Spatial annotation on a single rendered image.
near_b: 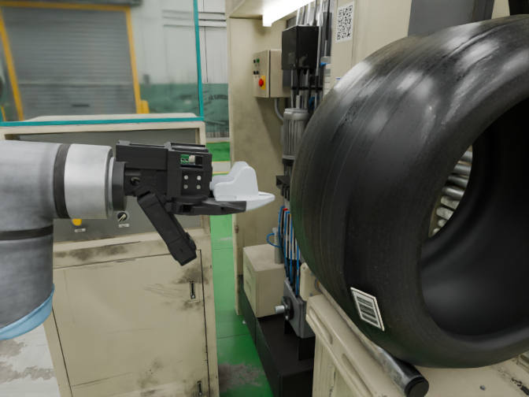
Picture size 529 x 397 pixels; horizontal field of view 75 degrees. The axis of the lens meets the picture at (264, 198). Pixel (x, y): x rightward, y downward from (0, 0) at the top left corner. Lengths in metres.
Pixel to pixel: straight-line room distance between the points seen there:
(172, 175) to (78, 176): 0.10
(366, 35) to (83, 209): 0.66
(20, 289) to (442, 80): 0.54
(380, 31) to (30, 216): 0.74
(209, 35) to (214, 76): 0.97
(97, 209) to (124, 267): 0.79
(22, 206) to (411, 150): 0.44
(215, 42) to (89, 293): 8.77
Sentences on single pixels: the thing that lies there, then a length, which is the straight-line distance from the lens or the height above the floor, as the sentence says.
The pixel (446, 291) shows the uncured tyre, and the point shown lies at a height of 0.93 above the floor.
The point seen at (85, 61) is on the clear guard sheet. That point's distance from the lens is 1.13.
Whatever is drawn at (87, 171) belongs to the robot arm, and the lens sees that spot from 0.43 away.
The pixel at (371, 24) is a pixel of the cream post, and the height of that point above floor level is 1.50.
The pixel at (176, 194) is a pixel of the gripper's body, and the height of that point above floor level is 1.25.
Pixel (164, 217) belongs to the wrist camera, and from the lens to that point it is 0.46.
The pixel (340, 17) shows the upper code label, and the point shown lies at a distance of 0.92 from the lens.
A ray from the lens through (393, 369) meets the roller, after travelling 0.70.
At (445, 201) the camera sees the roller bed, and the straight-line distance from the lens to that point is 1.21.
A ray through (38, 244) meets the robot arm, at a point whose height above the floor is 1.21.
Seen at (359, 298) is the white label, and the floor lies 1.10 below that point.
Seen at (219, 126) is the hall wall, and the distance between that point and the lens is 9.62.
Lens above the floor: 1.38
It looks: 18 degrees down
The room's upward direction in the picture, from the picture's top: straight up
